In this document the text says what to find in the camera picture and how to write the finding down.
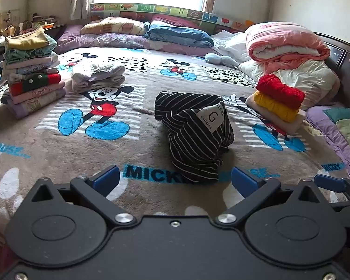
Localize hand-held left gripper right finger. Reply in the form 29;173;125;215
214;167;321;228

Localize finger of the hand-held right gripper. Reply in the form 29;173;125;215
313;173;349;194

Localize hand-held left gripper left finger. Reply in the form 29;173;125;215
31;165;137;228

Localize black white striped garment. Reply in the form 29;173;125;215
154;91;235;183

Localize small pile of pale clothes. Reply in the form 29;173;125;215
71;63;126;94

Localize stack of folded clothes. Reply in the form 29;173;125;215
0;26;67;119

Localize cartoon printed blanket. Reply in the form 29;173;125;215
0;46;350;257

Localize purple patchwork quilt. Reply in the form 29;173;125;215
305;105;350;178

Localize red folded sweater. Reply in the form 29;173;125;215
256;74;305;110

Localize cream quilt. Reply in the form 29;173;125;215
238;58;340;110

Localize light blue plush toy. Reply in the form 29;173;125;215
203;53;240;67

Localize white pillow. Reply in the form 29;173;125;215
211;31;251;65

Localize purple floral quilt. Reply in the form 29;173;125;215
56;25;210;57

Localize pink quilt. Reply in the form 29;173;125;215
245;22;331;73

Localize blue folded blanket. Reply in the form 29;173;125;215
144;23;215;49

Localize red pillow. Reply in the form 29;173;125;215
150;14;206;31

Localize colourful alphabet play mat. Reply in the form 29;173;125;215
89;3;256;34

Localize cluttered bedside table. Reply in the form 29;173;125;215
0;10;60;40

